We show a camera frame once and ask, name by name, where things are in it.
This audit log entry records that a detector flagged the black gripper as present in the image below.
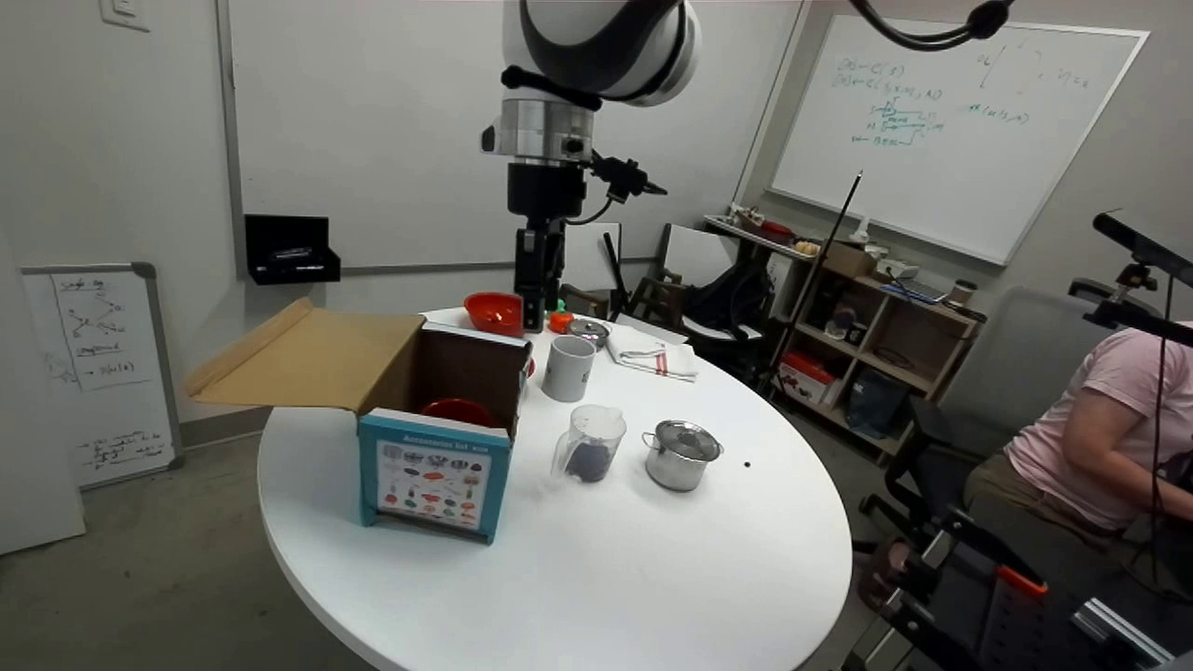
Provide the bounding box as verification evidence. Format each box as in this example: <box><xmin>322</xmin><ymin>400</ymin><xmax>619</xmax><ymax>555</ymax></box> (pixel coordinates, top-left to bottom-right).
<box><xmin>504</xmin><ymin>161</ymin><xmax>589</xmax><ymax>330</ymax></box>

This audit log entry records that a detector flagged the orange red cup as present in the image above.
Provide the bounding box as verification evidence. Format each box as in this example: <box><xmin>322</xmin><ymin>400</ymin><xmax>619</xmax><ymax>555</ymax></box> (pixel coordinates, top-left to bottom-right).
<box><xmin>421</xmin><ymin>393</ymin><xmax>496</xmax><ymax>427</ymax></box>

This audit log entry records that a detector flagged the bare forearm of person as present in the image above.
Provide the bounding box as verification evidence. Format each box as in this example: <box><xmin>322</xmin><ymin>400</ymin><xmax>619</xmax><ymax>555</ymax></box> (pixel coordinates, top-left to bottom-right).
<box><xmin>1066</xmin><ymin>386</ymin><xmax>1193</xmax><ymax>518</ymax></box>

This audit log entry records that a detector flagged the cardboard box with blue print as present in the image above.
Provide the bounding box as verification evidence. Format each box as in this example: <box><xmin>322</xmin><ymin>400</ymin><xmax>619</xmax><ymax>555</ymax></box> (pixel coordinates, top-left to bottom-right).
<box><xmin>182</xmin><ymin>297</ymin><xmax>538</xmax><ymax>546</ymax></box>

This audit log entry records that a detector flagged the white leaning panel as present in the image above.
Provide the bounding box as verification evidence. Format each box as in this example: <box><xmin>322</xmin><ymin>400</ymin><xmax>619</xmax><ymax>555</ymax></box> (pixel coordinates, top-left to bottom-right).
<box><xmin>657</xmin><ymin>219</ymin><xmax>737</xmax><ymax>294</ymax></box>
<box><xmin>560</xmin><ymin>216</ymin><xmax>626</xmax><ymax>301</ymax></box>

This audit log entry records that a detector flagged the white mug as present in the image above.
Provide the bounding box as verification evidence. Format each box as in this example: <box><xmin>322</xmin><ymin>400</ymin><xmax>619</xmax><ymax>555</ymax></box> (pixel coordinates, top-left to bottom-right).
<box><xmin>538</xmin><ymin>330</ymin><xmax>604</xmax><ymax>406</ymax></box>

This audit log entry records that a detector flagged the white cloth with red stripes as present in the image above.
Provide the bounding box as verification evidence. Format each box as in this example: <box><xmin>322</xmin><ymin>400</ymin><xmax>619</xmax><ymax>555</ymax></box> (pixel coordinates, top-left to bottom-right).
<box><xmin>604</xmin><ymin>325</ymin><xmax>699</xmax><ymax>382</ymax></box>

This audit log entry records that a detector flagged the black bag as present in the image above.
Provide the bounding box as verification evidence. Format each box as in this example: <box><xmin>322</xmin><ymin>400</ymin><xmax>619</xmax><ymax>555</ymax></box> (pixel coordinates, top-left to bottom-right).
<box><xmin>679</xmin><ymin>263</ymin><xmax>780</xmax><ymax>351</ymax></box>

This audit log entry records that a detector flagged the small steel pot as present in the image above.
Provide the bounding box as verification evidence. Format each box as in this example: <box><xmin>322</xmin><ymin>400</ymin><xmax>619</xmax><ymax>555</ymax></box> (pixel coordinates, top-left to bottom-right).
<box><xmin>636</xmin><ymin>416</ymin><xmax>728</xmax><ymax>495</ymax></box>

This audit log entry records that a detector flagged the thin black pole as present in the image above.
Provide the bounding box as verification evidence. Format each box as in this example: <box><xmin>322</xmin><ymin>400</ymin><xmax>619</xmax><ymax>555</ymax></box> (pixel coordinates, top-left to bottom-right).
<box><xmin>774</xmin><ymin>171</ymin><xmax>867</xmax><ymax>370</ymax></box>

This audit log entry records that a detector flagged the wooden storage shelf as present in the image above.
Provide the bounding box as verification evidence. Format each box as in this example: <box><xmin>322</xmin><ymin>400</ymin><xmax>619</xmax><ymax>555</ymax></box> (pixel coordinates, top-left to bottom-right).
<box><xmin>699</xmin><ymin>213</ymin><xmax>993</xmax><ymax>458</ymax></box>

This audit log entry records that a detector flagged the small leaning whiteboard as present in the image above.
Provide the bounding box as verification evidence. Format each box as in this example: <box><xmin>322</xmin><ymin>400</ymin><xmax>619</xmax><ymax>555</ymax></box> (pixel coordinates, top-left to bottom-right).
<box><xmin>18</xmin><ymin>260</ymin><xmax>180</xmax><ymax>493</ymax></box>

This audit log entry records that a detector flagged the grey office chair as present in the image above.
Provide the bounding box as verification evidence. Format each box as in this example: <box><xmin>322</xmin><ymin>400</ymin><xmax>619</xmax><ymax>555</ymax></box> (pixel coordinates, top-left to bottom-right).
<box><xmin>867</xmin><ymin>287</ymin><xmax>1113</xmax><ymax>535</ymax></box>

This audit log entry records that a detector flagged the black mounting table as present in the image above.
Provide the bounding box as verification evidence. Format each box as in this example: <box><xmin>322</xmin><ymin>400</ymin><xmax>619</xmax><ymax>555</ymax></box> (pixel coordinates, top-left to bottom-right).
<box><xmin>852</xmin><ymin>531</ymin><xmax>1193</xmax><ymax>671</ymax></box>

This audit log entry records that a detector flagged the person in pink shirt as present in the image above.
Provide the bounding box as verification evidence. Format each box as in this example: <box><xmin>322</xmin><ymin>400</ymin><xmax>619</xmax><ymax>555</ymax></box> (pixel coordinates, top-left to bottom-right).
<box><xmin>963</xmin><ymin>325</ymin><xmax>1193</xmax><ymax>590</ymax></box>

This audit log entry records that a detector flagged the red bowl with handle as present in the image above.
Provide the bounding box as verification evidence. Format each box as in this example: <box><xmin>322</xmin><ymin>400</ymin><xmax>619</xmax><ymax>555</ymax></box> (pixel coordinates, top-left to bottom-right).
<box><xmin>463</xmin><ymin>289</ymin><xmax>528</xmax><ymax>338</ymax></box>

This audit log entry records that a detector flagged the black wall tray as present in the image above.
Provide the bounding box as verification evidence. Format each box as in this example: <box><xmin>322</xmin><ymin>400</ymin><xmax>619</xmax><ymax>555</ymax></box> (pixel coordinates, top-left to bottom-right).
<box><xmin>241</xmin><ymin>213</ymin><xmax>343</xmax><ymax>289</ymax></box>

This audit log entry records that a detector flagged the large wall whiteboard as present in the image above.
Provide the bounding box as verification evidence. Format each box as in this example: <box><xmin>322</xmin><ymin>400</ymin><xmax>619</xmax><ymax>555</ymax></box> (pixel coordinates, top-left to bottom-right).
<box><xmin>769</xmin><ymin>12</ymin><xmax>1150</xmax><ymax>268</ymax></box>

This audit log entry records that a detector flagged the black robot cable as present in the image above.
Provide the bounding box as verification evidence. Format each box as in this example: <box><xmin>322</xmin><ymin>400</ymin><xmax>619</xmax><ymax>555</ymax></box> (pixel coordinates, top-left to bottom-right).
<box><xmin>850</xmin><ymin>0</ymin><xmax>1016</xmax><ymax>50</ymax></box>

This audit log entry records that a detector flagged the black clamp with orange handle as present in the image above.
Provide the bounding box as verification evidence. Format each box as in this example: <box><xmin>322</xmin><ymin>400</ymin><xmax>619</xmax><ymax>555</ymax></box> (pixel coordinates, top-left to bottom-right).
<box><xmin>926</xmin><ymin>526</ymin><xmax>1055</xmax><ymax>626</ymax></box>

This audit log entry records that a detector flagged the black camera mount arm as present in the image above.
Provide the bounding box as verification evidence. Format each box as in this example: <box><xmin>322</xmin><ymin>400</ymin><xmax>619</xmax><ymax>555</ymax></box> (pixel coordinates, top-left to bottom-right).
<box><xmin>1066</xmin><ymin>210</ymin><xmax>1193</xmax><ymax>351</ymax></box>

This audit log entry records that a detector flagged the aluminium rail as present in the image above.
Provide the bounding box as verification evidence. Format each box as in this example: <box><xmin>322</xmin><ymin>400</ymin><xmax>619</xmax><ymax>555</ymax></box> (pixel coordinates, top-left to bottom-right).
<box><xmin>1073</xmin><ymin>591</ymin><xmax>1179</xmax><ymax>667</ymax></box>

